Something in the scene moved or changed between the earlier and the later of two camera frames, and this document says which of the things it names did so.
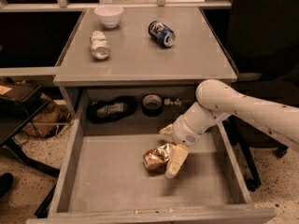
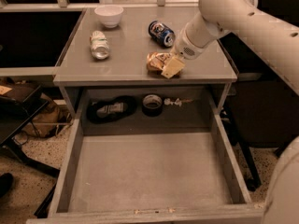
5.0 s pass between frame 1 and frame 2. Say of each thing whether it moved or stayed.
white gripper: moved
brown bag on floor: stayed
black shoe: stayed
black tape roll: stayed
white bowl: stayed
